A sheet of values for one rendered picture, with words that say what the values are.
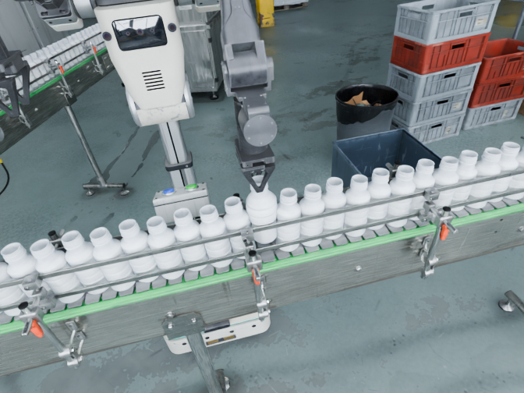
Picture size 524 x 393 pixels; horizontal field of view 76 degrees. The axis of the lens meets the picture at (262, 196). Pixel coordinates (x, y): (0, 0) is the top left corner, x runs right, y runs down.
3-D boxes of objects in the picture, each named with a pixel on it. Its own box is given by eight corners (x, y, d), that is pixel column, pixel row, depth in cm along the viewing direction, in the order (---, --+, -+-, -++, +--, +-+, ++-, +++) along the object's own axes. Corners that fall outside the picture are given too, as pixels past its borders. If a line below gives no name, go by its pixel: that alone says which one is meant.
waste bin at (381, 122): (344, 186, 265) (351, 111, 226) (323, 158, 300) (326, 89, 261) (396, 175, 271) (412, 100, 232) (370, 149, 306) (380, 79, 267)
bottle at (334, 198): (315, 228, 89) (316, 178, 79) (334, 222, 90) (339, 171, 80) (326, 243, 84) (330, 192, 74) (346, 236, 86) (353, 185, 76)
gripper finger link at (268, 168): (269, 177, 76) (267, 140, 71) (277, 195, 71) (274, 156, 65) (240, 182, 75) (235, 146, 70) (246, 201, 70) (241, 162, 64)
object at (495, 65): (479, 85, 291) (487, 58, 277) (446, 71, 323) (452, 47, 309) (536, 73, 301) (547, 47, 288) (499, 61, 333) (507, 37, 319)
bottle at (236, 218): (248, 238, 87) (236, 189, 77) (261, 252, 83) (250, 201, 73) (228, 250, 85) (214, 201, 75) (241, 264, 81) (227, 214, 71)
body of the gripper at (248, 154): (263, 141, 73) (261, 109, 69) (275, 164, 65) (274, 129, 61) (235, 146, 72) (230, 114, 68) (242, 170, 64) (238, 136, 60)
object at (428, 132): (404, 150, 300) (408, 128, 287) (377, 131, 331) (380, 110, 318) (460, 135, 313) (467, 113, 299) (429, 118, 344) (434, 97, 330)
